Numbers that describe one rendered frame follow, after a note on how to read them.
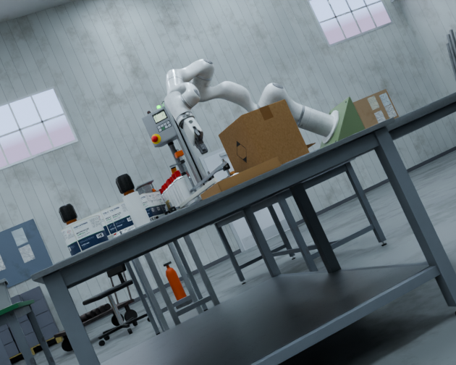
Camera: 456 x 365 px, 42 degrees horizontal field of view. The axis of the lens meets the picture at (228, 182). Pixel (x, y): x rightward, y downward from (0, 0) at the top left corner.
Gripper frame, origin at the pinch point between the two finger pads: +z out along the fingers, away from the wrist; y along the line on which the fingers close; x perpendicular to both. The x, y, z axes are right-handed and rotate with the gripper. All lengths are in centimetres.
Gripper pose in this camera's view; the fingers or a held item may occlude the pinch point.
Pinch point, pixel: (203, 148)
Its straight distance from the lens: 264.4
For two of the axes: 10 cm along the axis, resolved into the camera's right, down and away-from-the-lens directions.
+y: -1.0, 4.8, 8.7
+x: -8.7, 3.8, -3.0
